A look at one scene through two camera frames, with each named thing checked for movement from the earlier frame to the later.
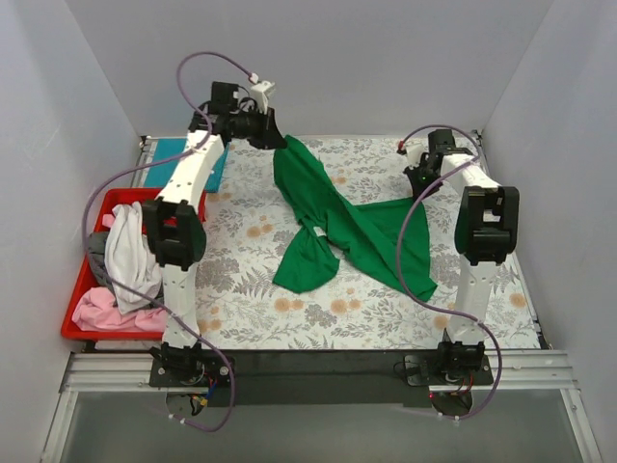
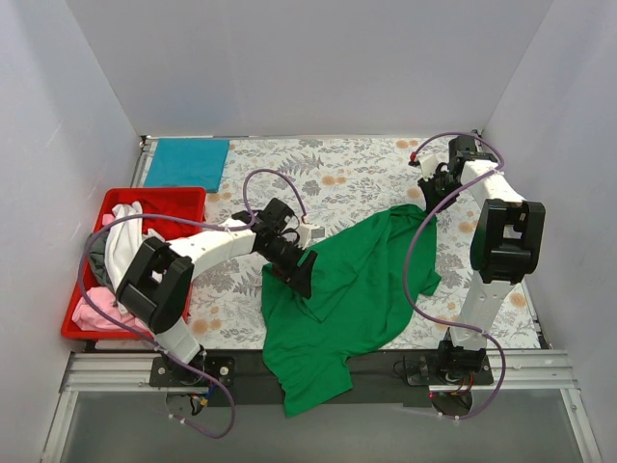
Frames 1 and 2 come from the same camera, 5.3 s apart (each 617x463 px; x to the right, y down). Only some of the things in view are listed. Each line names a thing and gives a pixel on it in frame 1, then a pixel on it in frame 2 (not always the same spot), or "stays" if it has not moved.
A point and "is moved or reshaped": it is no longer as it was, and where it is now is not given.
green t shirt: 371,231 is moved or reshaped
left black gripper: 265,128 → 299,265
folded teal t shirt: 159,175 stays
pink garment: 96,310 stays
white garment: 131,258 stays
